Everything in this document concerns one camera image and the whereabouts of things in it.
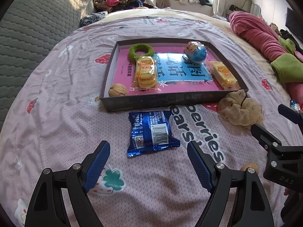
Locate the yellow rice cracker pack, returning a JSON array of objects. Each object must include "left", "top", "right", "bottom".
[{"left": 133, "top": 56, "right": 159, "bottom": 91}]

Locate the green fuzzy hair ring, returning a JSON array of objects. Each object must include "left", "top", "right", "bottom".
[{"left": 127, "top": 43, "right": 156, "bottom": 62}]

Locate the dark shallow box tray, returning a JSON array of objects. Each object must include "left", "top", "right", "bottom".
[{"left": 95, "top": 38, "right": 248, "bottom": 112}]

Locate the black television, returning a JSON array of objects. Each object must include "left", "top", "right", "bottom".
[{"left": 286, "top": 8, "right": 303, "bottom": 41}]

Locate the blue snack packet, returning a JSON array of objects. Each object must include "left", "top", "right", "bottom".
[{"left": 127, "top": 111, "right": 180, "bottom": 157}]

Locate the pink quilt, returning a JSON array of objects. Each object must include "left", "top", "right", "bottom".
[{"left": 229, "top": 11, "right": 302, "bottom": 106}]

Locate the blue red surprise egg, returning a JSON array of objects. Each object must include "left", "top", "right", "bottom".
[{"left": 184, "top": 41, "right": 207, "bottom": 63}]

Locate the person's hand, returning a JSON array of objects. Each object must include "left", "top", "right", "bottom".
[{"left": 284, "top": 188, "right": 291, "bottom": 196}]

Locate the walnut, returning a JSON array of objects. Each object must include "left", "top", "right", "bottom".
[
  {"left": 108, "top": 84, "right": 128, "bottom": 97},
  {"left": 240, "top": 162, "right": 259, "bottom": 174}
]

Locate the pink printed bed sheet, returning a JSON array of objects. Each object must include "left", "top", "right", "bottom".
[{"left": 0, "top": 16, "right": 294, "bottom": 227}]

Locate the green fleece garment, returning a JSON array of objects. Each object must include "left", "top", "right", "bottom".
[{"left": 271, "top": 36, "right": 302, "bottom": 84}]

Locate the beige mesh scrunchie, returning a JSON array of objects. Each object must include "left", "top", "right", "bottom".
[{"left": 217, "top": 89, "right": 265, "bottom": 129}]

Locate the grey quilted headboard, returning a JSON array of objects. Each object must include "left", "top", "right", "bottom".
[{"left": 1, "top": 0, "right": 94, "bottom": 123}]

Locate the dark patterned cloth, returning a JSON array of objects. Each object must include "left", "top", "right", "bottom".
[{"left": 79, "top": 11, "right": 108, "bottom": 28}]

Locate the pink blue book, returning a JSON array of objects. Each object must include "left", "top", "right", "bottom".
[{"left": 111, "top": 46, "right": 224, "bottom": 95}]

